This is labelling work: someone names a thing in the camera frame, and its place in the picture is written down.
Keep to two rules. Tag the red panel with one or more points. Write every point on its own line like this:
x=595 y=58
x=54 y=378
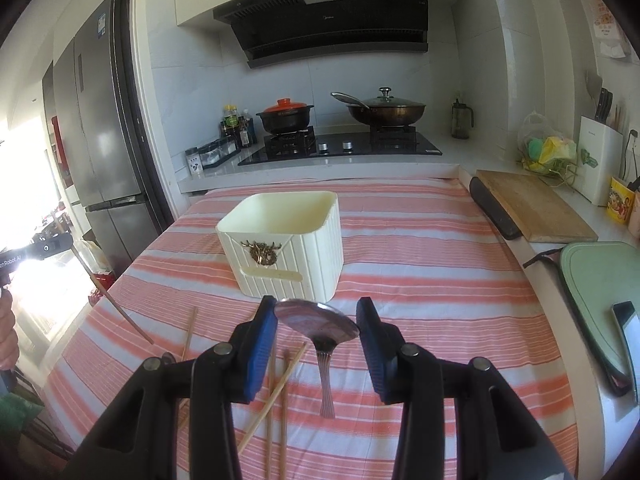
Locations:
x=58 y=150

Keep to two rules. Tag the grey refrigerator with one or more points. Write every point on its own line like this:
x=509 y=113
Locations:
x=100 y=135

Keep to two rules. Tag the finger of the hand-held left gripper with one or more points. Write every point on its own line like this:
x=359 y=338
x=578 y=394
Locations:
x=52 y=247

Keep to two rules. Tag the dark sauce bottle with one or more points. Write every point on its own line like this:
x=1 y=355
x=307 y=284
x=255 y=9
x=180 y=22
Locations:
x=246 y=132

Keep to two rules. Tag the person's left hand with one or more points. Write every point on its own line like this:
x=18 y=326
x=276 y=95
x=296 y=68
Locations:
x=6 y=330

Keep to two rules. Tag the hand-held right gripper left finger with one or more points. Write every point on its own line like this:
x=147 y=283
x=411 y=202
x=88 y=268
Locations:
x=260 y=345

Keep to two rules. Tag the black gas stove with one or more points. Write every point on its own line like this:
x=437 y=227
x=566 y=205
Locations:
x=340 y=147

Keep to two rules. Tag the black clay pot orange lid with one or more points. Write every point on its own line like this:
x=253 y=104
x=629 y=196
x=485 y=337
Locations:
x=285 y=119

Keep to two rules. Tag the green cutting board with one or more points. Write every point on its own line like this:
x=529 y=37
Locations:
x=590 y=280

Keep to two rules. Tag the white lid seasoning jar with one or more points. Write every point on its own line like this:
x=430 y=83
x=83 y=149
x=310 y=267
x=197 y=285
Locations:
x=194 y=164

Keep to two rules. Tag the metal spoon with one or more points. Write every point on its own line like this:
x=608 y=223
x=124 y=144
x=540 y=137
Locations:
x=320 y=325

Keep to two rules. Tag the wooden cutting board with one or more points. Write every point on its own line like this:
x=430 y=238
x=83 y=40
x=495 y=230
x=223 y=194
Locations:
x=535 y=205

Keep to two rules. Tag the white knife block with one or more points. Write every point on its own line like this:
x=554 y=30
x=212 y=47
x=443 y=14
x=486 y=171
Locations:
x=597 y=165

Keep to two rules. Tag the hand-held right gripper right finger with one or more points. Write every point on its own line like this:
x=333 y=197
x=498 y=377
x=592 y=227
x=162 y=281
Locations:
x=372 y=350

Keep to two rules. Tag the wall calendar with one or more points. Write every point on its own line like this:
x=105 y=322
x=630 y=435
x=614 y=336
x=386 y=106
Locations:
x=607 y=25

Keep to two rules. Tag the plastic bag yellow green contents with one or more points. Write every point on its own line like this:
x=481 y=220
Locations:
x=550 y=152

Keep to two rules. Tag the dark wok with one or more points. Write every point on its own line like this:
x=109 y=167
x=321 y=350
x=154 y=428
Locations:
x=385 y=116

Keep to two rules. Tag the wall outlet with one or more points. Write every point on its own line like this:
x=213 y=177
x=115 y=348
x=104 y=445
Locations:
x=633 y=134

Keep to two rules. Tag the pink striped cloth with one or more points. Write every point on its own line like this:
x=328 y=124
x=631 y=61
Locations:
x=425 y=285

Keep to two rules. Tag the pink packet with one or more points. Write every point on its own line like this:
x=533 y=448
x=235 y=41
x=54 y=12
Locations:
x=635 y=220

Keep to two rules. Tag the glass wok lid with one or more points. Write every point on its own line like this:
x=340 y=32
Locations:
x=387 y=101

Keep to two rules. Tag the wooden chopstick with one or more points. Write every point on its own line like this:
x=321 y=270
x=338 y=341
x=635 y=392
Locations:
x=189 y=334
x=284 y=435
x=269 y=460
x=285 y=377
x=115 y=305

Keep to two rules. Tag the dark oil jug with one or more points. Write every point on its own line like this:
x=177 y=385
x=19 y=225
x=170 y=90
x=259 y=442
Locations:
x=461 y=122

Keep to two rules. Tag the white ribbed utensil container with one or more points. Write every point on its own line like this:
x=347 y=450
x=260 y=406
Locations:
x=300 y=255

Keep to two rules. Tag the black smartphone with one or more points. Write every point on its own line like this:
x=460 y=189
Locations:
x=627 y=340

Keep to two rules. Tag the black range hood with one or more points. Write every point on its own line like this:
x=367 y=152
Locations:
x=325 y=25

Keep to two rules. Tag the dark door frame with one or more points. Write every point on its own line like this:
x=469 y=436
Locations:
x=145 y=110

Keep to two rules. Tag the green label oil bottle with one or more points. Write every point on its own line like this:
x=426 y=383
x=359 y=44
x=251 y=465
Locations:
x=231 y=121

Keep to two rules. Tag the yellow printed tub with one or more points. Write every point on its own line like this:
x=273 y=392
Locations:
x=620 y=202

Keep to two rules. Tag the clear spice box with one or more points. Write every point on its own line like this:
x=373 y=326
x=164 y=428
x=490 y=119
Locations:
x=217 y=154

